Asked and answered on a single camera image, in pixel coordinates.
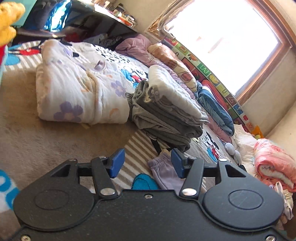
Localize cartoon print pillow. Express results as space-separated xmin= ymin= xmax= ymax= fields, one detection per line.
xmin=147 ymin=43 xmax=198 ymax=93

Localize red folded garment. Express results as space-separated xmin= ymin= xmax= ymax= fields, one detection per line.
xmin=0 ymin=45 xmax=7 ymax=66

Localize blue folded quilt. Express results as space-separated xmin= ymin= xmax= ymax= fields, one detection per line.
xmin=195 ymin=83 xmax=235 ymax=136

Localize white cream quilt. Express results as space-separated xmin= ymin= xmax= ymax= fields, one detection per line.
xmin=231 ymin=125 xmax=257 ymax=176

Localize red folded blanket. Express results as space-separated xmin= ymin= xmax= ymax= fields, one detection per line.
xmin=201 ymin=79 xmax=228 ymax=111

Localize purple and cream pants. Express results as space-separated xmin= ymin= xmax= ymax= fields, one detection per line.
xmin=147 ymin=149 xmax=185 ymax=195

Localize curtain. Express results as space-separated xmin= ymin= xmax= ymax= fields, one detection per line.
xmin=145 ymin=0 xmax=189 ymax=41

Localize colourful alphabet foam mat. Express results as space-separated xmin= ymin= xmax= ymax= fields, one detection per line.
xmin=161 ymin=37 xmax=255 ymax=134

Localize pink folded quilt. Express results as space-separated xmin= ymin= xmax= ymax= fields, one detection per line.
xmin=253 ymin=138 xmax=295 ymax=192

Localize grey plush toy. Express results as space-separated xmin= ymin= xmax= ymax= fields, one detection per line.
xmin=224 ymin=143 xmax=242 ymax=165

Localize yellow folded garment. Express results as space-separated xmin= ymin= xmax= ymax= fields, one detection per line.
xmin=0 ymin=2 xmax=26 ymax=47

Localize Mickey Mouse brown blanket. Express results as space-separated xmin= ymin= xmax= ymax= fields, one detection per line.
xmin=0 ymin=40 xmax=236 ymax=232

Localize white floral folded quilt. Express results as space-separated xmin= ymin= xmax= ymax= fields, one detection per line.
xmin=36 ymin=40 xmax=130 ymax=125

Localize pink purple long quilt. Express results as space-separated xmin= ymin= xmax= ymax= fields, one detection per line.
xmin=115 ymin=34 xmax=232 ymax=143

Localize grey folded clothes stack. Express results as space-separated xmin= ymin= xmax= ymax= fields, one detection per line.
xmin=126 ymin=65 xmax=209 ymax=152

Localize black desk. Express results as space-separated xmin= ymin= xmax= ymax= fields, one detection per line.
xmin=12 ymin=1 xmax=138 ymax=49

